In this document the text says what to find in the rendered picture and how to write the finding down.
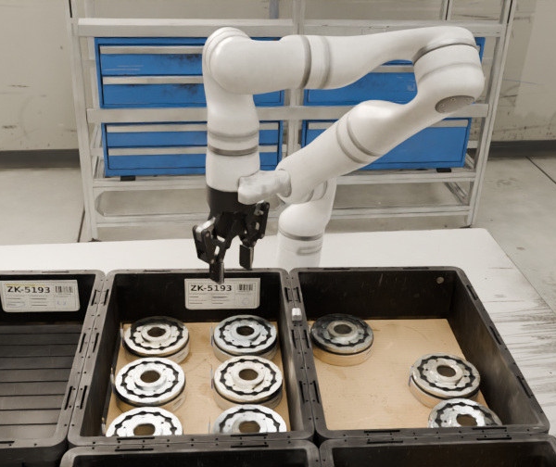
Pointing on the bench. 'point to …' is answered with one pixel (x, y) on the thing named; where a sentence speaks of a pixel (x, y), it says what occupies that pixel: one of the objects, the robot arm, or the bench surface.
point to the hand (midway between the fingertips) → (232, 266)
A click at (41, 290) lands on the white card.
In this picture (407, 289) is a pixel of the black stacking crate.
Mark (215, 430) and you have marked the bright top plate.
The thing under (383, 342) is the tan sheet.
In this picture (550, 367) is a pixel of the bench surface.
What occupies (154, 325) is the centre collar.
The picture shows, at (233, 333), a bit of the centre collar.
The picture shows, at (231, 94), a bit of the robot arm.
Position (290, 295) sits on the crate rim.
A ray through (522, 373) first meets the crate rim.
